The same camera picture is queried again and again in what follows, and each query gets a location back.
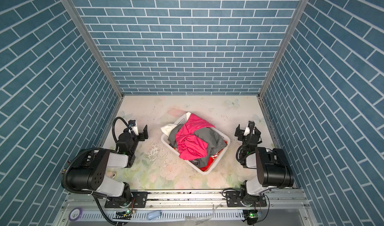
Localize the pink t shirt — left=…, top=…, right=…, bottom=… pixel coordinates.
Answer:
left=176, top=114, right=215, bottom=161

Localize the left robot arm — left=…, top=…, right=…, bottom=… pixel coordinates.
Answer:
left=62, top=126, right=149, bottom=206

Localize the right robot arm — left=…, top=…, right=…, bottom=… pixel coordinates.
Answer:
left=235, top=121, right=295, bottom=207

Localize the grey t shirt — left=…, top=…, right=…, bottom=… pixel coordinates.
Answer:
left=168, top=124, right=224, bottom=166

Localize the red t shirt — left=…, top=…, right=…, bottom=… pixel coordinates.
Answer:
left=197, top=141, right=228, bottom=172

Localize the right green circuit board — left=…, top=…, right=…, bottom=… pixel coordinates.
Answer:
left=242, top=210, right=260, bottom=226

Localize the green circuit board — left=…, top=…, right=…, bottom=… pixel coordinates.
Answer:
left=113, top=210, right=133, bottom=221
left=242, top=210, right=260, bottom=226

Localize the left green circuit board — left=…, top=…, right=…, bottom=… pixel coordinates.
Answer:
left=113, top=210, right=133, bottom=221

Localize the purple tape roll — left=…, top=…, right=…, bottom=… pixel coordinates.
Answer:
left=68, top=208, right=83, bottom=222

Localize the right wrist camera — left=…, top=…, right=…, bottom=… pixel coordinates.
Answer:
left=244, top=121, right=255, bottom=136

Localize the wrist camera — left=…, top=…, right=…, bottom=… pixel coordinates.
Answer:
left=128, top=120, right=139, bottom=136
left=244, top=121, right=255, bottom=136

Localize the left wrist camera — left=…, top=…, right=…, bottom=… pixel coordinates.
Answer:
left=128, top=120, right=139, bottom=136

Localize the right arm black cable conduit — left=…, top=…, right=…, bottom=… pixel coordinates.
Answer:
left=235, top=144, right=249, bottom=164

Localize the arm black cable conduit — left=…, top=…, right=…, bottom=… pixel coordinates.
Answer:
left=111, top=116, right=130, bottom=144
left=235, top=144, right=249, bottom=164

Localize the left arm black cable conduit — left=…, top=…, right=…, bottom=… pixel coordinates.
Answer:
left=111, top=116, right=130, bottom=144

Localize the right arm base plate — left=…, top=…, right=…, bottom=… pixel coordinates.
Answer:
left=223, top=191, right=267, bottom=208

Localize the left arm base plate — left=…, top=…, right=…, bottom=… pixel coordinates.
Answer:
left=105, top=192, right=149, bottom=209

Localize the aluminium mounting rail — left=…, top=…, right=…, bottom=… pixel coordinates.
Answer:
left=61, top=188, right=310, bottom=211

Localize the white slotted cable duct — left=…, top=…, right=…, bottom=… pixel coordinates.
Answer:
left=71, top=210, right=250, bottom=222

